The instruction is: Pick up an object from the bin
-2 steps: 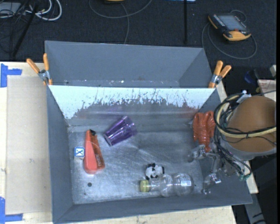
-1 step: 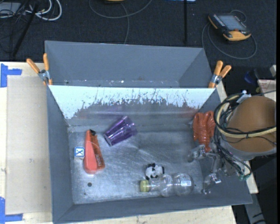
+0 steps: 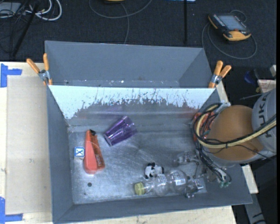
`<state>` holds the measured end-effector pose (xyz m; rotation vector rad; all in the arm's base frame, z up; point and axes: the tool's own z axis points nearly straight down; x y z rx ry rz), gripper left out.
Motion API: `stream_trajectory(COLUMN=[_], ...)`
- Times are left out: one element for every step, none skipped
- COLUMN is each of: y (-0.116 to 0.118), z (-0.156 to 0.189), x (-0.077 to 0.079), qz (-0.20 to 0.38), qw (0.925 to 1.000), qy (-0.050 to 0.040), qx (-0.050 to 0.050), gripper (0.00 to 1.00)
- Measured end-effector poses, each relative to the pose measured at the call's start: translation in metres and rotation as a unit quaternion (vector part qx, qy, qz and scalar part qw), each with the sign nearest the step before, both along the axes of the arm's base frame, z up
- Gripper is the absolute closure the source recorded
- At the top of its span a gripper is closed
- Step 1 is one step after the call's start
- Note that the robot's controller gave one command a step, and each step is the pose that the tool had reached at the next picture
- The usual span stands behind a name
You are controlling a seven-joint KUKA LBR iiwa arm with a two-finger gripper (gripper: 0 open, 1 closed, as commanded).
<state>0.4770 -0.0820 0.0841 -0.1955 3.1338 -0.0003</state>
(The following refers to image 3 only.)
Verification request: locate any orange-red spray bottle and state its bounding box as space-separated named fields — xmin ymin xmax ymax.
xmin=83 ymin=129 xmax=106 ymax=175

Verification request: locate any grey metal bin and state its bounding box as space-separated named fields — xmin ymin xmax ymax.
xmin=44 ymin=40 xmax=253 ymax=224

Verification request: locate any black and white toy cow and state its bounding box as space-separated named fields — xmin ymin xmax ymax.
xmin=143 ymin=162 xmax=165 ymax=181

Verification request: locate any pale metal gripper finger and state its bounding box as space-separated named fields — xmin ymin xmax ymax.
xmin=185 ymin=178 xmax=205 ymax=198
xmin=174 ymin=151 xmax=199 ymax=167

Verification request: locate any blue and white cube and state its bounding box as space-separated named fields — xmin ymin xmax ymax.
xmin=74 ymin=147 xmax=85 ymax=159

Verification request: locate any clear plastic bottle yellow cap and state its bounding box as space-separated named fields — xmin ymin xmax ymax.
xmin=133 ymin=169 xmax=195 ymax=197

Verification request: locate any purple plastic cup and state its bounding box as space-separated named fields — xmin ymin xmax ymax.
xmin=103 ymin=115 xmax=138 ymax=147

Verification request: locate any brown cardboard board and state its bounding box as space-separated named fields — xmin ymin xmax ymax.
xmin=5 ymin=75 xmax=53 ymax=216

